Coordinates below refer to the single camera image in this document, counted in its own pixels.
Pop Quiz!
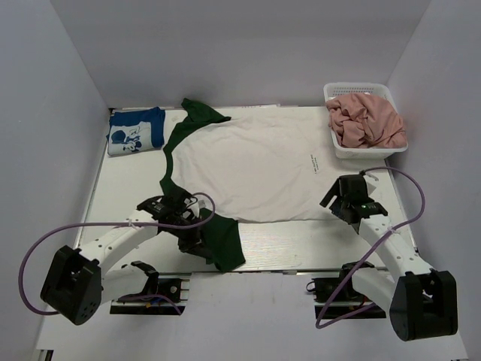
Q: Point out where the white plastic basket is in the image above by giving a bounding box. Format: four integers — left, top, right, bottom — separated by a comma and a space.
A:
323, 82, 408, 159

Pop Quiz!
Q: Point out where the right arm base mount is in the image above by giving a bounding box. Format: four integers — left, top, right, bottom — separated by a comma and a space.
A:
306, 262, 386, 320

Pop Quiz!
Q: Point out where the folded blue white t shirt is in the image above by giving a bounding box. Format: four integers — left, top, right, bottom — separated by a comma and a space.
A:
107, 107, 165, 156

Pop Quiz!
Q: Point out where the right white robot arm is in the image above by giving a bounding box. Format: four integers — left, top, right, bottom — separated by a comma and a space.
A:
316, 170, 458, 341

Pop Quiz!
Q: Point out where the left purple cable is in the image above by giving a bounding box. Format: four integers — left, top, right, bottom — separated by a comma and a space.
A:
18, 191, 217, 316

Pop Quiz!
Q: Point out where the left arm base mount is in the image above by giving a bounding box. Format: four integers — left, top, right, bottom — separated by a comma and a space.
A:
102, 261, 189, 315

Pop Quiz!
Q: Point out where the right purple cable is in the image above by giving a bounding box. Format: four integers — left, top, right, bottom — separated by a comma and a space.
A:
314, 166, 426, 331

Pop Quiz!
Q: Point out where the pink t shirt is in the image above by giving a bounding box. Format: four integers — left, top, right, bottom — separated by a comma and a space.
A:
325, 93, 407, 149

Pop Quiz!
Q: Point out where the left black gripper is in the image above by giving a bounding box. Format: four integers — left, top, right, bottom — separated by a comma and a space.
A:
166, 213, 211, 259

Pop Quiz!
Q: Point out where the white and green t shirt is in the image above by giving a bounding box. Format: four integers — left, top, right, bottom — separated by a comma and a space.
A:
160, 99, 328, 272

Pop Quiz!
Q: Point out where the purple cable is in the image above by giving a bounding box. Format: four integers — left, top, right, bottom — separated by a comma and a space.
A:
18, 191, 217, 316
314, 166, 426, 331

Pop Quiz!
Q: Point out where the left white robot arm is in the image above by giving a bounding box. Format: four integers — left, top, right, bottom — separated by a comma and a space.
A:
41, 191, 216, 326

